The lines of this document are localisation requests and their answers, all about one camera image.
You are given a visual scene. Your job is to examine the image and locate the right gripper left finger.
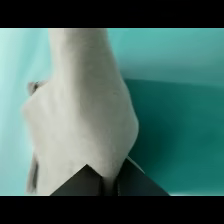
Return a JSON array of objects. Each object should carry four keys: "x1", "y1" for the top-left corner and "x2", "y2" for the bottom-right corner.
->
[{"x1": 49, "y1": 163, "x2": 104, "y2": 197}]

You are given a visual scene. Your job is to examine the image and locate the beige garment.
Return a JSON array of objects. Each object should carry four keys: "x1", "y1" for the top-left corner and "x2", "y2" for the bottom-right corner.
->
[{"x1": 21, "y1": 28, "x2": 145, "y2": 197}]

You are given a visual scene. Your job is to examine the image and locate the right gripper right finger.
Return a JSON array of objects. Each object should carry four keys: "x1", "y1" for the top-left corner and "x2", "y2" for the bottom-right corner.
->
[{"x1": 116, "y1": 157, "x2": 170, "y2": 197}]

